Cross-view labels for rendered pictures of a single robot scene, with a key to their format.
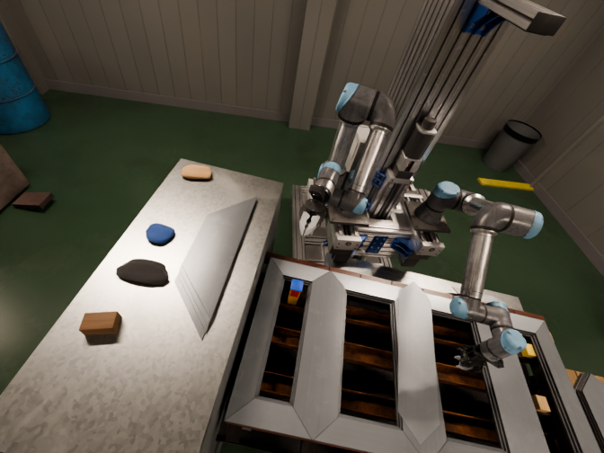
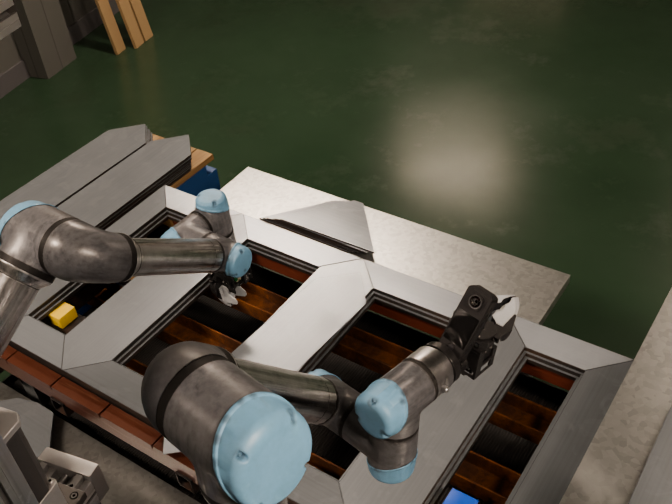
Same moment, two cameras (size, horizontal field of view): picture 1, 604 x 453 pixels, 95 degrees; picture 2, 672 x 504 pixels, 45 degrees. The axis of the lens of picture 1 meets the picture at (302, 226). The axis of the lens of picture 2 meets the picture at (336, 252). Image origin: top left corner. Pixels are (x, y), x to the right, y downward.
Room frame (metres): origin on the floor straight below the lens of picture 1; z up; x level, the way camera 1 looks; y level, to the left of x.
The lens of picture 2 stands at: (1.52, 0.40, 2.37)
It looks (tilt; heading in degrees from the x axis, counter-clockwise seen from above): 40 degrees down; 220
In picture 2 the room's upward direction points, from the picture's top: 6 degrees counter-clockwise
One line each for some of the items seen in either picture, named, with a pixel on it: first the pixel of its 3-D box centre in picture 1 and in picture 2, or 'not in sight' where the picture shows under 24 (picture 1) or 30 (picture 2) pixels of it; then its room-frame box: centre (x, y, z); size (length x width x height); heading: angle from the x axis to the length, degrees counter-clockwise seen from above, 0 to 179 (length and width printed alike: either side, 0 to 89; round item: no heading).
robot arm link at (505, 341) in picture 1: (506, 342); (213, 214); (0.50, -0.83, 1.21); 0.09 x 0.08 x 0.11; 0
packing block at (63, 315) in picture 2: (528, 350); (62, 314); (0.72, -1.32, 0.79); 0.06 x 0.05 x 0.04; 2
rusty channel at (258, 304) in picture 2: (405, 413); (332, 334); (0.30, -0.68, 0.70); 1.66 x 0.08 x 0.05; 92
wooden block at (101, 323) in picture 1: (101, 323); not in sight; (0.25, 0.58, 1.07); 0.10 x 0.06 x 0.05; 109
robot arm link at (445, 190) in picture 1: (444, 195); not in sight; (1.27, -0.71, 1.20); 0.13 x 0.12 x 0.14; 90
